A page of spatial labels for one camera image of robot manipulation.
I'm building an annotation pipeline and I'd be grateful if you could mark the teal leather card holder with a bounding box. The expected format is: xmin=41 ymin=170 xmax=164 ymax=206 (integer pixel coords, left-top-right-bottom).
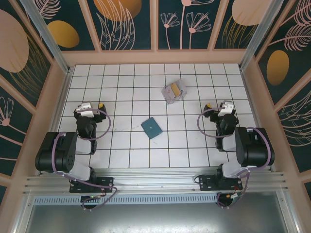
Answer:
xmin=140 ymin=117 xmax=163 ymax=140

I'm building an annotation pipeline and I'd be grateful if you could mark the clear acrylic card stand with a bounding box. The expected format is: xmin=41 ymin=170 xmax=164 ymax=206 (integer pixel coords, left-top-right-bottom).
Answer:
xmin=161 ymin=79 xmax=188 ymax=105

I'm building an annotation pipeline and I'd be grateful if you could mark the gold card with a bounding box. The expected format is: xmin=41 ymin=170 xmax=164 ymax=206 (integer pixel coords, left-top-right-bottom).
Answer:
xmin=171 ymin=82 xmax=182 ymax=96

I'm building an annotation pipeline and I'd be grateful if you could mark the small controller board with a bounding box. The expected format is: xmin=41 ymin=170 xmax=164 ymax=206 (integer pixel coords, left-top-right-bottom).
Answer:
xmin=225 ymin=191 xmax=244 ymax=202
xmin=81 ymin=194 xmax=102 ymax=203

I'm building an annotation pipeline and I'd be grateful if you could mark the grey metal panel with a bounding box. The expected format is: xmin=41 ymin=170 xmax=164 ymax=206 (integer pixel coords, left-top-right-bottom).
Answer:
xmin=24 ymin=203 xmax=292 ymax=233

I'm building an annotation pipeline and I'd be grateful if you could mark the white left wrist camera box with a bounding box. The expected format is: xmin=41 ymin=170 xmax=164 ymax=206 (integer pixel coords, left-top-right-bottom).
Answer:
xmin=74 ymin=101 xmax=95 ymax=117

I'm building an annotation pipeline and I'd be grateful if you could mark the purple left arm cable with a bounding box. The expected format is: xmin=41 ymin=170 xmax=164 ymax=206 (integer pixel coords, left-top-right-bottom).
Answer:
xmin=52 ymin=108 xmax=118 ymax=212

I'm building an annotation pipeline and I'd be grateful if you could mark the aluminium side rail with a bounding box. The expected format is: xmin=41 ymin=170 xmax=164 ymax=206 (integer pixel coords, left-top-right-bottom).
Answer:
xmin=239 ymin=65 xmax=276 ymax=172
xmin=37 ymin=69 xmax=74 ymax=176

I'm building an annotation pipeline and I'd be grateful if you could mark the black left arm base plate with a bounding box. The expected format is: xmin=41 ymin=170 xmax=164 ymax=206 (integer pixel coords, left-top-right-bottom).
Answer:
xmin=69 ymin=176 xmax=114 ymax=194

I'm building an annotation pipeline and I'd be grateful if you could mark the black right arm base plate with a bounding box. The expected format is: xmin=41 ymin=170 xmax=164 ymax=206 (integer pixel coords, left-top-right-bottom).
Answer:
xmin=199 ymin=175 xmax=243 ymax=192

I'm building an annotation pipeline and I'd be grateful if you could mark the aluminium corner post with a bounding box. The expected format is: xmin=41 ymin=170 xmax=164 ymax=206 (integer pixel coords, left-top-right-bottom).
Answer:
xmin=239 ymin=0 xmax=285 ymax=71
xmin=19 ymin=0 xmax=73 ymax=75

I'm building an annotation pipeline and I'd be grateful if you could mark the aluminium mounting rail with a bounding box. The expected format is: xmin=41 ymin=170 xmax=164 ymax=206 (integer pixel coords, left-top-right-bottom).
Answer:
xmin=23 ymin=166 xmax=290 ymax=198

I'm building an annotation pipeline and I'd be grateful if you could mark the slotted grey cable duct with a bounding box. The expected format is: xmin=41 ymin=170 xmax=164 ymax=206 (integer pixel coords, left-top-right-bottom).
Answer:
xmin=31 ymin=195 xmax=219 ymax=206

